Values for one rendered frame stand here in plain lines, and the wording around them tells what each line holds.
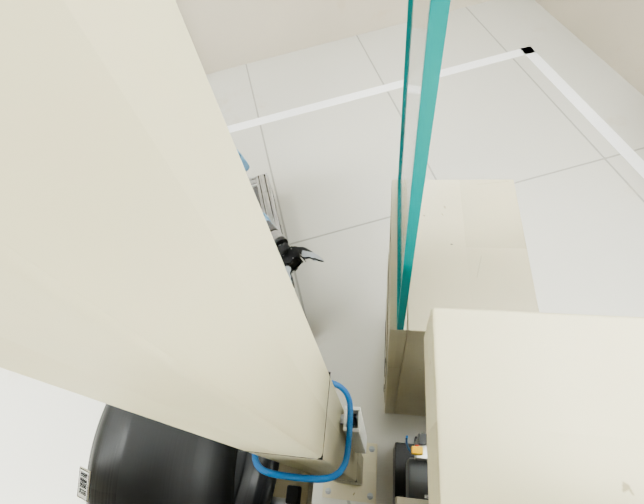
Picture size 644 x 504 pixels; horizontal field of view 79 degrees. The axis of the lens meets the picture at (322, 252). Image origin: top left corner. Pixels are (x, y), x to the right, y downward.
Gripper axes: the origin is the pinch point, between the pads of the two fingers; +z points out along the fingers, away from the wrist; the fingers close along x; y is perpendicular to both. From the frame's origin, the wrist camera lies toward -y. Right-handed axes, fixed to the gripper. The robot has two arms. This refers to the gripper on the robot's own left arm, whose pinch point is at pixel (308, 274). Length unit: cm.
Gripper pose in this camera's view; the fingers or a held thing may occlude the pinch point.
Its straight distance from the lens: 144.6
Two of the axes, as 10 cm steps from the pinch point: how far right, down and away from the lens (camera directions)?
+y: 2.3, 4.4, 8.7
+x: -7.4, 6.6, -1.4
